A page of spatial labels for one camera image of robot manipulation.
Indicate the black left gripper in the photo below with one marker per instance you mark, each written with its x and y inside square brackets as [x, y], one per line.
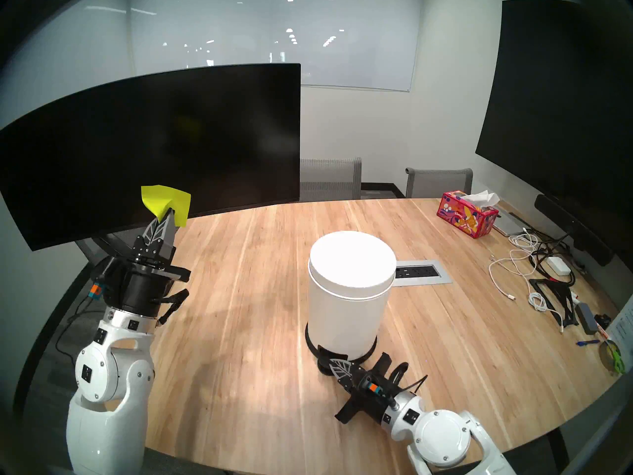
[138, 291]

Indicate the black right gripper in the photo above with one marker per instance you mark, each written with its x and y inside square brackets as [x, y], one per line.
[368, 407]

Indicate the yellow sticky note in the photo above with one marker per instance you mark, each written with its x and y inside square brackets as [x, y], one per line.
[163, 197]

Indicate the white pedal trash can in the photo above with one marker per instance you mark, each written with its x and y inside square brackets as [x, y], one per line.
[346, 301]

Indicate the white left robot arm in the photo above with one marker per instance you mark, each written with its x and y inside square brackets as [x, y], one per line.
[106, 429]

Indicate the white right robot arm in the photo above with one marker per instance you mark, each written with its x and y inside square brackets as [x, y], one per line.
[445, 439]

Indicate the curved black desk monitor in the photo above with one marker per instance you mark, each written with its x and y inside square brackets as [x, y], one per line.
[148, 147]

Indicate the silver table outlet panel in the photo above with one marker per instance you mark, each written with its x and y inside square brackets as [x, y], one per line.
[420, 272]

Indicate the grey ribbed office chair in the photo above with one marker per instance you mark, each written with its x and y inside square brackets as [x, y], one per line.
[331, 179]

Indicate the colourful red tissue box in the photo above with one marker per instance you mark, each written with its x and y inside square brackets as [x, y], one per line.
[462, 216]

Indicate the grey mesh office chair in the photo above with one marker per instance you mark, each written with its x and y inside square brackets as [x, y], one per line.
[437, 183]

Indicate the black folding stand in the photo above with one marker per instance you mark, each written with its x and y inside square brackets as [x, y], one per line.
[536, 282]

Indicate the silver laptop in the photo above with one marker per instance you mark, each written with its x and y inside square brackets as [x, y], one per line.
[512, 224]

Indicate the white power adapter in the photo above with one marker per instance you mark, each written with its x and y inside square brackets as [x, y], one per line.
[559, 265]

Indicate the blue pen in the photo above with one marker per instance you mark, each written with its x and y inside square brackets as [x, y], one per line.
[587, 342]

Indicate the grey adapter dongle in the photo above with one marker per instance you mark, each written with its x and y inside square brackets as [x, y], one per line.
[587, 318]

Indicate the small black clip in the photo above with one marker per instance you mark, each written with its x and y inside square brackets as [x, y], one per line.
[603, 320]

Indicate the green scissors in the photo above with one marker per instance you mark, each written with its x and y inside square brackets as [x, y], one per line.
[613, 356]

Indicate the glass whiteboard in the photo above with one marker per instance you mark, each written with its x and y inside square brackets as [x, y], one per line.
[346, 43]

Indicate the white paper sheet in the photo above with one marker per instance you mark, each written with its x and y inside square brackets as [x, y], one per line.
[624, 325]

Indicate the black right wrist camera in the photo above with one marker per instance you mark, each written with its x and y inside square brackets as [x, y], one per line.
[371, 382]

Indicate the black wall-mounted screen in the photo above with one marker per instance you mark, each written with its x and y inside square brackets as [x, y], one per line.
[544, 108]

